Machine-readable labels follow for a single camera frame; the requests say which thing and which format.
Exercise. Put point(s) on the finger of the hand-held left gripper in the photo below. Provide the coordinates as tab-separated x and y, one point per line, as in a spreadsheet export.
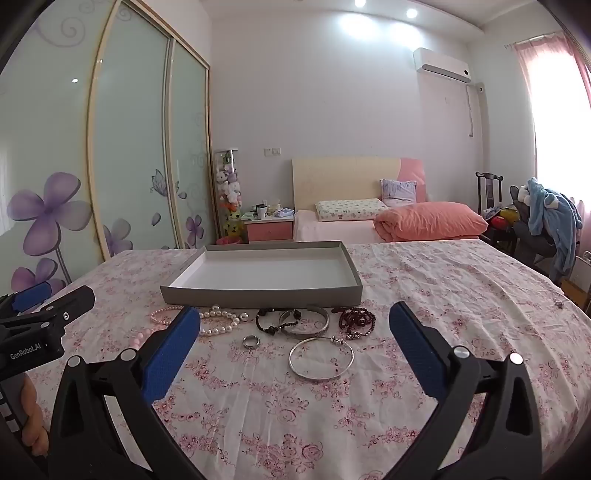
32	291
74	300

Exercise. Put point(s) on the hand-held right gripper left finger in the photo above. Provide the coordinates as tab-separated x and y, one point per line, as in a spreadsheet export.
171	355

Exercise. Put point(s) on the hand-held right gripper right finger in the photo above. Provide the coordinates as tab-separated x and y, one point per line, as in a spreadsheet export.
415	355

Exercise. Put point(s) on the thin silver bangle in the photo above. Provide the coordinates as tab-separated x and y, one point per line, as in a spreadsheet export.
321	378

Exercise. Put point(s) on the grey cardboard tray box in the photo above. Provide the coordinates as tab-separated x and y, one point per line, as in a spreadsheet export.
258	272

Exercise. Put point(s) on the person's left hand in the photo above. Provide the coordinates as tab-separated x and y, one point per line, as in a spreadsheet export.
38	415

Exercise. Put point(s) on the pink floral bed sheet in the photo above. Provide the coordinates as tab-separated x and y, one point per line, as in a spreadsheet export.
461	286

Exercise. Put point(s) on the orange pink duvet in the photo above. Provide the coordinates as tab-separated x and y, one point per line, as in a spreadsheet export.
429	221

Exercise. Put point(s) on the bed with pink sheet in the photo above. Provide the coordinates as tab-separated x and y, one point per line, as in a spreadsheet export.
332	230

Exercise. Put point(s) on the pink nightstand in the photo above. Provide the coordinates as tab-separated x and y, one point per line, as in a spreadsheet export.
268	230

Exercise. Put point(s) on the floral white pillow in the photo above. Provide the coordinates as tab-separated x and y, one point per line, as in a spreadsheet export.
351	210

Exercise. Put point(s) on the red and yellow toys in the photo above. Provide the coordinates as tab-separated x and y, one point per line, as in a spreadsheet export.
503	218

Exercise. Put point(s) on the grey chair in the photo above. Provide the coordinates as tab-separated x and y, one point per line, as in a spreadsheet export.
531	240

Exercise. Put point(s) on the lavender pillow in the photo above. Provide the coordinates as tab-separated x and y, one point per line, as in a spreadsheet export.
399	191

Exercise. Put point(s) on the white mug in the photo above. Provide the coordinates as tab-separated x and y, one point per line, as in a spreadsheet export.
262	213

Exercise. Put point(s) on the wardrobe with flower glass doors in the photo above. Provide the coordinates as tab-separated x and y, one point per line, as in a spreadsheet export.
129	138

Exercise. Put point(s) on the glass column of plush toys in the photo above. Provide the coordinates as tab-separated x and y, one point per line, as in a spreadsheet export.
229	184

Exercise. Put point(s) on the light blue cloth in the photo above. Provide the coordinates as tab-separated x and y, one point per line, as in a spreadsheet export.
282	212

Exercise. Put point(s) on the dark wooden chair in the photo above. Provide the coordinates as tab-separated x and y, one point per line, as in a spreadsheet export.
489	189

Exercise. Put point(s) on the beige and pink headboard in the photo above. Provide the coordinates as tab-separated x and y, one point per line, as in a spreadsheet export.
341	180

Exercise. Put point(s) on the blue garment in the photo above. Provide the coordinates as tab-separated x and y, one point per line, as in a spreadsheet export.
554	217

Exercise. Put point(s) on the white air conditioner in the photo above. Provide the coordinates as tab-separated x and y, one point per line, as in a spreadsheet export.
438	62

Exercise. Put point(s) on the pink curtain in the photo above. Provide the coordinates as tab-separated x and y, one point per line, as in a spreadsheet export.
554	60

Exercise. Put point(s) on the white wall outlet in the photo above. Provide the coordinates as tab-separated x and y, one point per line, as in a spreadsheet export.
272	151

